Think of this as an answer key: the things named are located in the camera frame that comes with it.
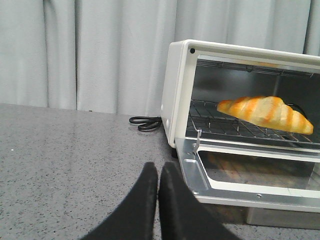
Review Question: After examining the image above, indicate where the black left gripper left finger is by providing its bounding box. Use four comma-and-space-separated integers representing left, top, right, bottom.
82, 162, 158, 240

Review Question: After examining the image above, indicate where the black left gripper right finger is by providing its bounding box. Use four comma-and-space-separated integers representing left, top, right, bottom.
158, 161, 239, 240

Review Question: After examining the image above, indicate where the glass oven door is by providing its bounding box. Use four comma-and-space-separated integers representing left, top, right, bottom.
175, 138, 320, 213

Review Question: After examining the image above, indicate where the golden croissant bread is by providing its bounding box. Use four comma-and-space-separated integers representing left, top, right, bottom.
217, 96, 314, 135

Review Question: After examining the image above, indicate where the white Toshiba toaster oven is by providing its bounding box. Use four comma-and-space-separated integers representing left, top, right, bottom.
161, 39, 320, 158

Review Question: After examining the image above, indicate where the grey curtain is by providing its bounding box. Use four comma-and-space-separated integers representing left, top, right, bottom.
0, 0, 320, 116

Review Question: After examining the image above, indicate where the black power cable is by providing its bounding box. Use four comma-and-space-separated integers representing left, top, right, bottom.
128, 115, 163, 132

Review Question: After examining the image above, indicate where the metal wire oven rack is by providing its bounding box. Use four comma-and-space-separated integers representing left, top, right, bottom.
185, 100, 320, 150

